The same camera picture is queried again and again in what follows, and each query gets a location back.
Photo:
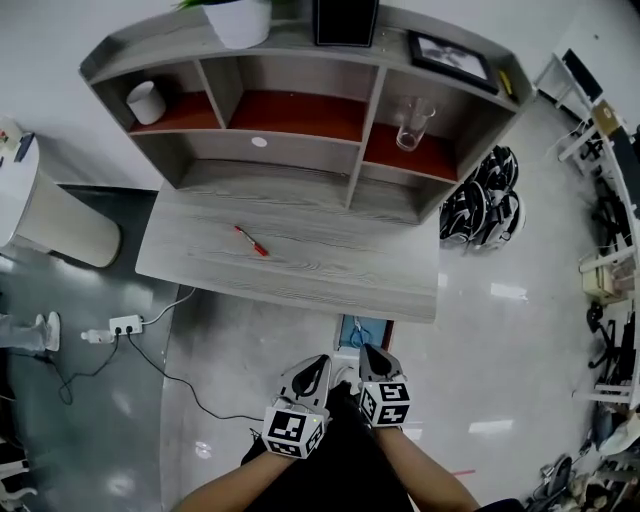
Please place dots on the person's right forearm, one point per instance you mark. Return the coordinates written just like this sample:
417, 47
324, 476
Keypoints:
425, 475

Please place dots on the black square pen holder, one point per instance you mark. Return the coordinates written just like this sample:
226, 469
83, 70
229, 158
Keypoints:
345, 22

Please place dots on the grey wood-grain table top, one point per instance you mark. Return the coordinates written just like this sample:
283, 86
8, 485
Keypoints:
325, 270

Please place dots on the small black monitor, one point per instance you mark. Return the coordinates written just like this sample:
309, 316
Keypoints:
582, 75

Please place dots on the blue notebook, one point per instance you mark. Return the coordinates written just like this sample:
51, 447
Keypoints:
377, 332

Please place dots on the black picture frame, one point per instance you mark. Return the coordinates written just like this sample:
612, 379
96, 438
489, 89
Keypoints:
452, 57

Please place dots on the dark tablet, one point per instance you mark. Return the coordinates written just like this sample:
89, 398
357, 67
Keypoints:
24, 147

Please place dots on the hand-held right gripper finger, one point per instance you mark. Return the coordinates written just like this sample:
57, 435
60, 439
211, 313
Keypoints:
366, 370
395, 372

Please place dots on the clear drinking glass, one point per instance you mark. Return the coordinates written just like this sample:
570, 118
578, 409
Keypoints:
412, 130

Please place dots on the white wooden desk drawer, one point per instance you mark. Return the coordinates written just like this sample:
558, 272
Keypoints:
345, 357

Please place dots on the yellow utility knife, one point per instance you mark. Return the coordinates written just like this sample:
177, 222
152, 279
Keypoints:
507, 84

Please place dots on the pile of black white helmets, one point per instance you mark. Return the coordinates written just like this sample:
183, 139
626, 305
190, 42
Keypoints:
480, 210

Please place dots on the white cylindrical cup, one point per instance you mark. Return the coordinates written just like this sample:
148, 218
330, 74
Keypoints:
146, 105

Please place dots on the white power strip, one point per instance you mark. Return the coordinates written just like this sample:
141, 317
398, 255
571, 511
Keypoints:
126, 325

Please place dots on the grey wooden desk hutch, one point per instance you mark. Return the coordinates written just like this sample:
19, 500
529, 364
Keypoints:
300, 145

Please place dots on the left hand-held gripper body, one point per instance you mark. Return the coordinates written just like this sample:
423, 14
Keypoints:
290, 430

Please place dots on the beige box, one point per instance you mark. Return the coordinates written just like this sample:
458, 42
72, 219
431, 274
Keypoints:
600, 280

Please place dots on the green plant in white pot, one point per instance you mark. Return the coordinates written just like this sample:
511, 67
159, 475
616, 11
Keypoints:
240, 25

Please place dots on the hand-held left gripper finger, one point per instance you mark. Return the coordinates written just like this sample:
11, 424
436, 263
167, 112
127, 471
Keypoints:
324, 385
289, 382

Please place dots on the tan cardboard box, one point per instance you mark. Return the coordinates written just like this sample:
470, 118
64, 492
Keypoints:
607, 117

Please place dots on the white round pedestal table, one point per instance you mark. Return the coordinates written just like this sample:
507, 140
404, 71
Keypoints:
60, 225

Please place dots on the large black monitor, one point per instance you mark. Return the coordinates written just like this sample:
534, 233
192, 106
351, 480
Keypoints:
629, 170

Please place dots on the red pen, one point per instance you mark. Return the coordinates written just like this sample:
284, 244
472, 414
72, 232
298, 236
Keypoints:
251, 241

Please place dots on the clear plastic water bottle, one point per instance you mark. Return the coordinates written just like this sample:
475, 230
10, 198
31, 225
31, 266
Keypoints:
97, 336

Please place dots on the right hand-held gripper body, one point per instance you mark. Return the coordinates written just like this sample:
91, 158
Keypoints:
387, 402

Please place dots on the small pink flower vase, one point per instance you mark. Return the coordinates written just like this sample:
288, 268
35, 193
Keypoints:
10, 132

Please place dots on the person's left forearm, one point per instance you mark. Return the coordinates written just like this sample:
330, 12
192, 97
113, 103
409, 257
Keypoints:
230, 485

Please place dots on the person's black trousers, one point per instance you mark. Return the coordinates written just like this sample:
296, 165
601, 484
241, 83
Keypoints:
340, 470

